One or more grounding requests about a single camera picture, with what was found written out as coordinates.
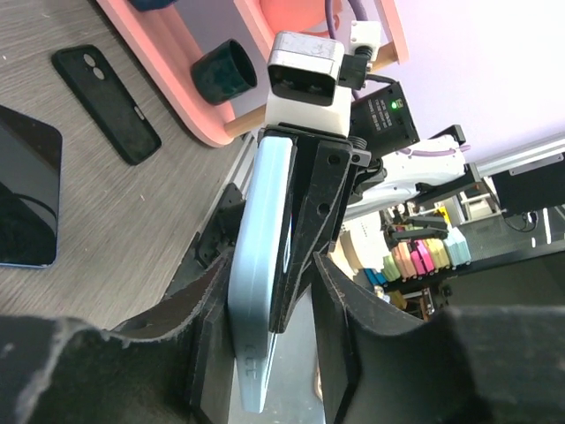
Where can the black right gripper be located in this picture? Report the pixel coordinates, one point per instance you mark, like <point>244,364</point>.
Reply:
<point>320,162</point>

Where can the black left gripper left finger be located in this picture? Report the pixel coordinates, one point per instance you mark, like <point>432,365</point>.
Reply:
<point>171,364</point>

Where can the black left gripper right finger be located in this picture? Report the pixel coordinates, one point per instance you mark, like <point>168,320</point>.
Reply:
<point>379,364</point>

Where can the light blue phone case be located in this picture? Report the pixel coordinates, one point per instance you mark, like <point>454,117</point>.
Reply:
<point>252,272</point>

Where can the black phone blue frame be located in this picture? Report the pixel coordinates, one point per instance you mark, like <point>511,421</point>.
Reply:
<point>31,169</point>

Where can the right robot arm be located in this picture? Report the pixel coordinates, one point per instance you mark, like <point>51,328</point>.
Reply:
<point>382,162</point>

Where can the black phone case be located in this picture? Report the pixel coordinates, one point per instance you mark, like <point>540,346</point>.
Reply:
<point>91,78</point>

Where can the dark green cup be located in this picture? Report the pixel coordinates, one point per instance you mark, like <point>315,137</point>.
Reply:
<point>224,73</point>

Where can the pink three-tier shelf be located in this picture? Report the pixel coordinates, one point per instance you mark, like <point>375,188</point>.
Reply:
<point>166,49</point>

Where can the blue cup on shelf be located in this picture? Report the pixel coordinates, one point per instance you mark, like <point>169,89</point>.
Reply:
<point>151,5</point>

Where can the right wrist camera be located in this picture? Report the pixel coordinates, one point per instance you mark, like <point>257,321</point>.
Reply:
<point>303,72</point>

